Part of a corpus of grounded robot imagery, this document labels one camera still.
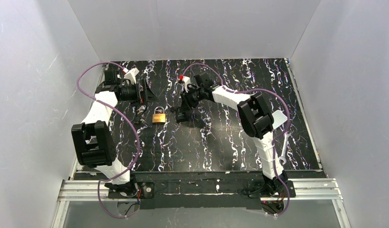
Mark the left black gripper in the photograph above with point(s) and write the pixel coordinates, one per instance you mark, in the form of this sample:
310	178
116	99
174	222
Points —
142	94

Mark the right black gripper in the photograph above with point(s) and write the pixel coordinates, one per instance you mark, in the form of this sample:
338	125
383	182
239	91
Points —
184	105

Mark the black key fob with lanyard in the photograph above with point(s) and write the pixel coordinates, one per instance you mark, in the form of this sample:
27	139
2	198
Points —
139	113

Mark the brass padlock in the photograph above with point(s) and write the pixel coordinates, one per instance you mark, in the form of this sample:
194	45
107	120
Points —
159	115

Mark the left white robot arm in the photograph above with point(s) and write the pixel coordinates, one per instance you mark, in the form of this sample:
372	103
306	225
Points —
94	145

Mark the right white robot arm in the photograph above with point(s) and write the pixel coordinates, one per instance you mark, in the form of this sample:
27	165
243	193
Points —
257	121

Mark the white square box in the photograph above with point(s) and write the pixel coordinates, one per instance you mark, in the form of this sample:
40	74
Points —
279	118

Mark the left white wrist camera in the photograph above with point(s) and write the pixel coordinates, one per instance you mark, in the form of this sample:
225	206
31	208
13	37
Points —
130	75

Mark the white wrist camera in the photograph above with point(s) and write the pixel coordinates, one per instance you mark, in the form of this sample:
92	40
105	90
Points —
184	81
130	75

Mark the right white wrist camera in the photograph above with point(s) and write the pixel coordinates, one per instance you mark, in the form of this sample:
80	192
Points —
184	81

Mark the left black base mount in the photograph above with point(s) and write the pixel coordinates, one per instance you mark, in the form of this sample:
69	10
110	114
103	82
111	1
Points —
130	190

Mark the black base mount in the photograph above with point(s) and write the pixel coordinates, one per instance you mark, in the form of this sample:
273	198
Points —
268	188
130	190

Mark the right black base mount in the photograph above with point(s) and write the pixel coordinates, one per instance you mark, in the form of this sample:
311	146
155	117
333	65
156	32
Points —
268	188

